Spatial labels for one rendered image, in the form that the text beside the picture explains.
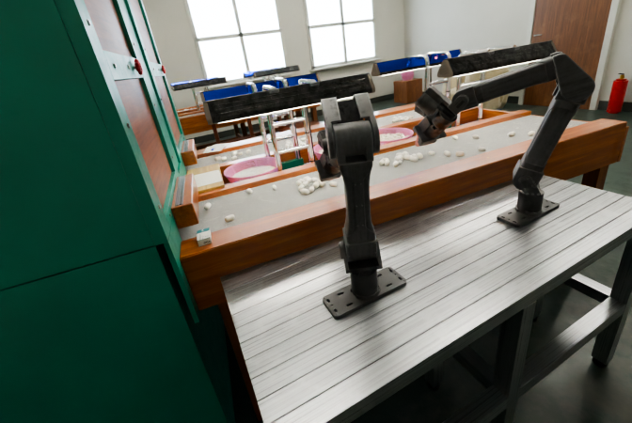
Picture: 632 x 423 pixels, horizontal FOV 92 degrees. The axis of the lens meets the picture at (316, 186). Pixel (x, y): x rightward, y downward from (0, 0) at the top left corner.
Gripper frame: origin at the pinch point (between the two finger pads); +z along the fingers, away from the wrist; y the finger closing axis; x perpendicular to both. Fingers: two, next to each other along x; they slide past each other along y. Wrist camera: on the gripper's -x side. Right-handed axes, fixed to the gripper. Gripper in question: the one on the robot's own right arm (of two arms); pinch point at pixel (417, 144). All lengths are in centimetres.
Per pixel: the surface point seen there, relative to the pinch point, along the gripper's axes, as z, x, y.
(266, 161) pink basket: 51, -29, 46
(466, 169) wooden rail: -3.5, 15.0, -10.6
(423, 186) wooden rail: -3.3, 16.1, 7.8
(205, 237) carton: -2, 11, 77
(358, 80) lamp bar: -1.4, -29.8, 11.9
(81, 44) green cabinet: -39, -21, 86
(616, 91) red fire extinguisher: 148, -51, -413
